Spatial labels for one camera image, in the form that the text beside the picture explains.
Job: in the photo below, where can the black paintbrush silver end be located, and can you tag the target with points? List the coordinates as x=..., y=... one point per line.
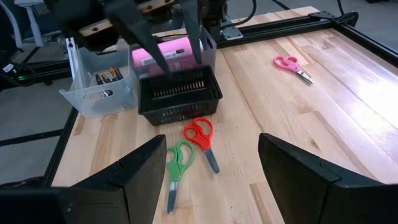
x=99, y=79

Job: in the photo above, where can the pink scissors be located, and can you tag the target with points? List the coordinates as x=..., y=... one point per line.
x=287, y=63

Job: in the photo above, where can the clear plastic bin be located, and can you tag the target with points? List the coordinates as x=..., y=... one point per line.
x=93, y=99

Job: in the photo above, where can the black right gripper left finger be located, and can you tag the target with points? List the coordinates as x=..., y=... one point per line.
x=136, y=186

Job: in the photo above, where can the long dark blue paintbrush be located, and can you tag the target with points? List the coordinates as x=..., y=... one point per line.
x=118, y=73

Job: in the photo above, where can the pink paint bottle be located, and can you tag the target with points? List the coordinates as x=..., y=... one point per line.
x=174, y=49
x=177, y=68

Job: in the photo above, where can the green scissors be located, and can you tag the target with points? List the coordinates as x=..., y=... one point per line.
x=177, y=168

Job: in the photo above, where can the white frame blue office chair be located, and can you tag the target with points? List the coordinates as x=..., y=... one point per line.
x=31, y=25

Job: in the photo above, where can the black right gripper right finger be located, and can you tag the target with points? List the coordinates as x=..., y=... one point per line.
x=304, y=186

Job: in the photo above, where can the black fluffy round brush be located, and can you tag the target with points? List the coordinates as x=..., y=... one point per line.
x=106, y=92

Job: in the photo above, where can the black mesh basket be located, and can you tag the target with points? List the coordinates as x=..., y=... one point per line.
x=180, y=102

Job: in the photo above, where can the red scissors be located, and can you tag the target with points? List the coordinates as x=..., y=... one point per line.
x=202, y=140

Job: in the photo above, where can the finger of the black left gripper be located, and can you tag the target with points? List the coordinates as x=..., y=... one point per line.
x=140, y=31
x=192, y=31

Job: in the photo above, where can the grey metal bracket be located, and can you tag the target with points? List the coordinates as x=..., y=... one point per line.
x=231, y=33

